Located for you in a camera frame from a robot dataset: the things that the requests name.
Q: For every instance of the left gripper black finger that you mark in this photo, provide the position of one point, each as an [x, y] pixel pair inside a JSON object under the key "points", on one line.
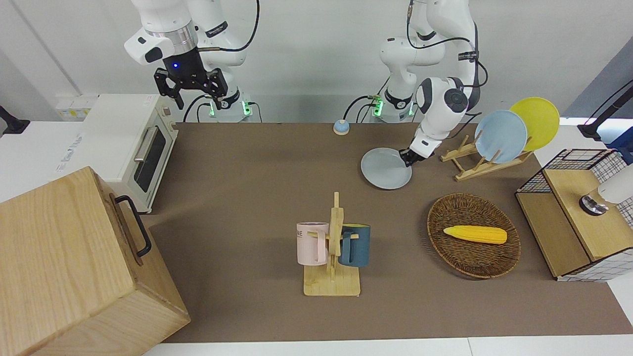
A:
{"points": [[403, 153], [411, 161]]}

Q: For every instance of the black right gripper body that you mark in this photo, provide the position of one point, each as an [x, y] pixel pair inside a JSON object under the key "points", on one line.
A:
{"points": [[185, 66]]}

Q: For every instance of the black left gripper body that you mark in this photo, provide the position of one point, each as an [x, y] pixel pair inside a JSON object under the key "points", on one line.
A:
{"points": [[419, 155]]}

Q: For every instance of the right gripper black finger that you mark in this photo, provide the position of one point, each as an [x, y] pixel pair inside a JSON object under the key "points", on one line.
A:
{"points": [[220, 84], [164, 81]]}

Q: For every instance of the gray round plate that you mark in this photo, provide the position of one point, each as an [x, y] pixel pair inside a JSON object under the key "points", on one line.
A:
{"points": [[383, 170]]}

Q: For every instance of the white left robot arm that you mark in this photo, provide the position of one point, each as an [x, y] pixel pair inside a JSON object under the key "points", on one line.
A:
{"points": [[435, 109]]}

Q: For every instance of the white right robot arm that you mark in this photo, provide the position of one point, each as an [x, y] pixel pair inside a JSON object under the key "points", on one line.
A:
{"points": [[158, 12]]}

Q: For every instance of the light blue plate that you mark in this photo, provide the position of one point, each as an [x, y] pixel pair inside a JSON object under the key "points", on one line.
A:
{"points": [[499, 136]]}

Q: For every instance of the yellow plate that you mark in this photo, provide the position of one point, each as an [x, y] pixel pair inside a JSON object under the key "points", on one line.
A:
{"points": [[541, 118]]}

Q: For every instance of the wooden dish rack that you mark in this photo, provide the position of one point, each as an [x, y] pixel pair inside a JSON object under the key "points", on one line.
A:
{"points": [[474, 170]]}

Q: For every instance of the blue bell on wooden base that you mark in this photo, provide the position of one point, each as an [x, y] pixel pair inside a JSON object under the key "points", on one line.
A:
{"points": [[341, 128]]}

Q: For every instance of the white toaster oven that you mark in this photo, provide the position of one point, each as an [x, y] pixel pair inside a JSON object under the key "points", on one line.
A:
{"points": [[113, 128]]}

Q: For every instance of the yellow corn cob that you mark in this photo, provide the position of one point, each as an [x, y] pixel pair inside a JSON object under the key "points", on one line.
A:
{"points": [[474, 234]]}

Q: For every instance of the dark teal mug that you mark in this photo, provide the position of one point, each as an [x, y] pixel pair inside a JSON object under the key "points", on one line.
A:
{"points": [[358, 244]]}

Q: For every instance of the brown wicker basket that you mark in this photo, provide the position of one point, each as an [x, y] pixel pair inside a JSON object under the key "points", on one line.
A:
{"points": [[470, 257]]}

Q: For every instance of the brown table mat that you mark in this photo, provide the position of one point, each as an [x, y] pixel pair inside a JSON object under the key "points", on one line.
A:
{"points": [[247, 198]]}

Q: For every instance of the pink mug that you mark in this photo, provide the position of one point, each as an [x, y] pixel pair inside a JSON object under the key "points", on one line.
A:
{"points": [[309, 242]]}

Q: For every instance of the wooden mug rack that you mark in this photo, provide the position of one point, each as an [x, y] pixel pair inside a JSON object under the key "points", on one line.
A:
{"points": [[331, 284]]}

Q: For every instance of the white cylinder with metal end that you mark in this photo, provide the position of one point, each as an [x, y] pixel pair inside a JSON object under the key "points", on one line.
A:
{"points": [[618, 188]]}

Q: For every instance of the light wooden drawer cabinet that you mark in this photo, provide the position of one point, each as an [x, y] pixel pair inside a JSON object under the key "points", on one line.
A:
{"points": [[59, 257]]}

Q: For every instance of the blue box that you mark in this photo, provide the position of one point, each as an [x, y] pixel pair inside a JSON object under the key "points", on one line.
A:
{"points": [[624, 143]]}

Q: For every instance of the white wall outlet box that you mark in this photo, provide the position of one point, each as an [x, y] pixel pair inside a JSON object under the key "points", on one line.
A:
{"points": [[74, 109]]}

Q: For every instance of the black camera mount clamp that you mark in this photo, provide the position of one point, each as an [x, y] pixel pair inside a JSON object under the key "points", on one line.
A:
{"points": [[12, 126], [593, 129]]}

